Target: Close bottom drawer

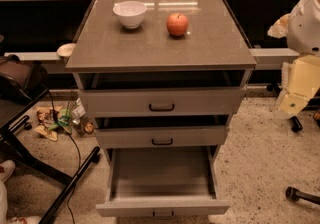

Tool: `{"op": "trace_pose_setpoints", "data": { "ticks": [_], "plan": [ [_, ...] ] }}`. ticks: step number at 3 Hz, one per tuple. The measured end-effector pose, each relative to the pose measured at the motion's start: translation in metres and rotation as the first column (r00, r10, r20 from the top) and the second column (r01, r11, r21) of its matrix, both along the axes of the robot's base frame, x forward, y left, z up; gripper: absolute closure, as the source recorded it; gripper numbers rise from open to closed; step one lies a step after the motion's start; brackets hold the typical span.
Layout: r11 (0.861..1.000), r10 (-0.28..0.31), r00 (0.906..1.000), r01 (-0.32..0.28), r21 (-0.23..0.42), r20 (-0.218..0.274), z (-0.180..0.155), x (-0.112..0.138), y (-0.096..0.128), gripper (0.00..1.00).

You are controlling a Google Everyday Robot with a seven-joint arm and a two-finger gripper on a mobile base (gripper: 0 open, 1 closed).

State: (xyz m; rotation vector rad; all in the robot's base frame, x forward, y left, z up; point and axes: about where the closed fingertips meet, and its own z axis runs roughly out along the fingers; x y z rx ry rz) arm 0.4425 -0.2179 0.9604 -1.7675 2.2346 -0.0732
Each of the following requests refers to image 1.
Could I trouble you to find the black stand leg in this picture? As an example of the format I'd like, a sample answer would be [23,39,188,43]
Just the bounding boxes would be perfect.
[265,82,304,133]

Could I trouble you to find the grey drawer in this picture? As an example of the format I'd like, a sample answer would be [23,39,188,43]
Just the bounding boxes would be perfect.
[95,126,228,149]
[96,146,229,219]
[79,88,245,117]

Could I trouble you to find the white ceramic bowl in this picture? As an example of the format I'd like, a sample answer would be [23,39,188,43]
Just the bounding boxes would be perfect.
[113,1,147,29]

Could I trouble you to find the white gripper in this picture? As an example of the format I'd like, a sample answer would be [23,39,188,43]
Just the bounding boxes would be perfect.
[276,55,320,115]

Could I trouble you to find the black power cable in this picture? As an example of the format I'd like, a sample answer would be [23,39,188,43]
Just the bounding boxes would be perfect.
[46,88,83,224]

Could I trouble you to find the grey drawer cabinet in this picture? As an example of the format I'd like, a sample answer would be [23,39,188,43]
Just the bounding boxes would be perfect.
[65,0,258,224]

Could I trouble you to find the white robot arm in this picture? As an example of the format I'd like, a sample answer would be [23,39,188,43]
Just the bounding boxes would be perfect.
[267,0,320,117]

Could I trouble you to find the small round dish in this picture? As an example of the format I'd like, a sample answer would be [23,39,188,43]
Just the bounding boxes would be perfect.
[57,43,76,58]

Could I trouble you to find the pile of toys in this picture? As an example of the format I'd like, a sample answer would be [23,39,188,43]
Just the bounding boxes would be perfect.
[34,99,94,141]

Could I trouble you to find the black caster leg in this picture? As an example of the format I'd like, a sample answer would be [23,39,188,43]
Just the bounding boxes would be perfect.
[285,186,320,205]

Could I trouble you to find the red apple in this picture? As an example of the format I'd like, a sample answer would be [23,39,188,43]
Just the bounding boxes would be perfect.
[166,13,189,37]

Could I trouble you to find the black table frame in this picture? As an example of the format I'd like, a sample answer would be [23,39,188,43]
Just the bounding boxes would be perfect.
[0,89,101,224]

